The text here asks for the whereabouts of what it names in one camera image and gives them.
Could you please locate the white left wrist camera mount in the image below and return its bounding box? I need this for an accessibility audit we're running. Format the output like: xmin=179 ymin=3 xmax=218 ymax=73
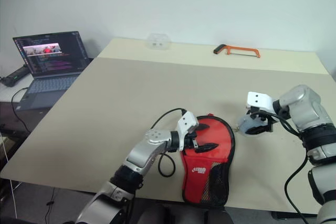
xmin=175 ymin=111 xmax=200 ymax=151

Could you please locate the orange hacksaw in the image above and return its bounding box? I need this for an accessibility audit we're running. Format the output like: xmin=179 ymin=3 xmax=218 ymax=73
xmin=213 ymin=43 xmax=261 ymax=59

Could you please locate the black device with green light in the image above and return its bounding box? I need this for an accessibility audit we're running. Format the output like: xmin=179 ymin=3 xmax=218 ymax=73
xmin=0 ymin=64 xmax=29 ymax=88

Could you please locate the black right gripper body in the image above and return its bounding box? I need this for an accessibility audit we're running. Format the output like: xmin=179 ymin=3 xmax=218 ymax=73
xmin=258 ymin=106 xmax=277 ymax=133

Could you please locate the thin black hanging cable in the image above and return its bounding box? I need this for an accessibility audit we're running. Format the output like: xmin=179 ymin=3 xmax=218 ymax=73
xmin=44 ymin=187 xmax=56 ymax=222

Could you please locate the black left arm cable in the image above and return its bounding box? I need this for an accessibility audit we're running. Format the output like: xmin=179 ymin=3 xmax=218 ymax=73
xmin=151 ymin=108 xmax=187 ymax=178

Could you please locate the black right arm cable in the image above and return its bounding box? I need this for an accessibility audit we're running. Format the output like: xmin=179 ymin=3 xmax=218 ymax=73
xmin=258 ymin=112 xmax=312 ymax=224

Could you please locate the clear plastic container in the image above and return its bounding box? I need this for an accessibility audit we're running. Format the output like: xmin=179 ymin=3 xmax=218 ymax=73
xmin=145 ymin=33 xmax=172 ymax=51

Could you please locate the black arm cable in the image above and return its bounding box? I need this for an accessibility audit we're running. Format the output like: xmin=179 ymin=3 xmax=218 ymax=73
xmin=151 ymin=108 xmax=187 ymax=178
xmin=258 ymin=112 xmax=312 ymax=224

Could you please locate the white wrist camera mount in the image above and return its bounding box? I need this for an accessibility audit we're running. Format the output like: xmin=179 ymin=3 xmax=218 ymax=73
xmin=175 ymin=111 xmax=200 ymax=151
xmin=245 ymin=91 xmax=275 ymax=116

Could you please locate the white cable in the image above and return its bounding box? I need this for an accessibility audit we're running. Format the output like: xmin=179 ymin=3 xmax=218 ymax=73
xmin=0 ymin=132 xmax=18 ymax=219

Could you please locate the black laptop power cable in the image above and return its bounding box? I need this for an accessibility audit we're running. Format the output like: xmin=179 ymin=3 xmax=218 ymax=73
xmin=10 ymin=87 xmax=31 ymax=133

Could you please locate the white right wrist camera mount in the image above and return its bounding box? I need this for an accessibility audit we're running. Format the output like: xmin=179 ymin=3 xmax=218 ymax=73
xmin=245 ymin=91 xmax=275 ymax=116

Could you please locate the red and black paddle case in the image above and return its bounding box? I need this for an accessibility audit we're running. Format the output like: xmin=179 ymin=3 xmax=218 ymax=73
xmin=180 ymin=113 xmax=236 ymax=206

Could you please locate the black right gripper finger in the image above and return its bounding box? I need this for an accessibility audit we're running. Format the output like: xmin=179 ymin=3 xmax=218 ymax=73
xmin=245 ymin=106 xmax=261 ymax=120
xmin=246 ymin=126 xmax=268 ymax=135

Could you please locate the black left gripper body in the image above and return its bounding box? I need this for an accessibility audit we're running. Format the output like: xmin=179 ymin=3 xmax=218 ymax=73
xmin=182 ymin=129 xmax=199 ymax=154

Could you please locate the dark grey open laptop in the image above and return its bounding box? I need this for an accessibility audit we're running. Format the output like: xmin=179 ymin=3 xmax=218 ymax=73
xmin=12 ymin=30 xmax=90 ymax=111

